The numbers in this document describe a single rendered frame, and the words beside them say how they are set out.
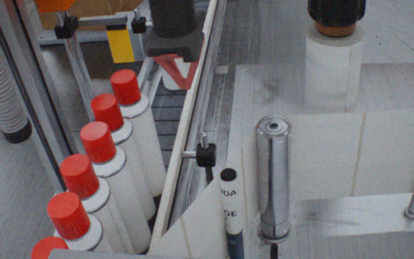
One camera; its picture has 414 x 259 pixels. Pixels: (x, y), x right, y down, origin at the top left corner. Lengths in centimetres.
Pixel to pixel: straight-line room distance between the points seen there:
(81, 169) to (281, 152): 21
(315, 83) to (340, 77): 4
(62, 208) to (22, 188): 44
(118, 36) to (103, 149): 18
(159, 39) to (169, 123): 26
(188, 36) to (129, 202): 22
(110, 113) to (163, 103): 34
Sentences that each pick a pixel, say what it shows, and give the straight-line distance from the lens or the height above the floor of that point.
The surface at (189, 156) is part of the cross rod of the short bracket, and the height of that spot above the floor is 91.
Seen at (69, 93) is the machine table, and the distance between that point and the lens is 106.
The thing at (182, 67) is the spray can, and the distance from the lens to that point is 86.
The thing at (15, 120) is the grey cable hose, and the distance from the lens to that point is 52.
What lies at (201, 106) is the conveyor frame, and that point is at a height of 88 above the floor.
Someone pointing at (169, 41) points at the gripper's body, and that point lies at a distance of 58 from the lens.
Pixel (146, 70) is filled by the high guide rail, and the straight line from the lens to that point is 81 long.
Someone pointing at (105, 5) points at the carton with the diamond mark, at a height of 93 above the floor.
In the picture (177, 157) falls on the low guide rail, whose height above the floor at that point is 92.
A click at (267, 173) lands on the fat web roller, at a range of 52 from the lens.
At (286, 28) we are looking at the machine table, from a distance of 117.
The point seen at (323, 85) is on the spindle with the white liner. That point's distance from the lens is 68.
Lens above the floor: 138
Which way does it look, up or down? 39 degrees down
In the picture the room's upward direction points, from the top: 8 degrees counter-clockwise
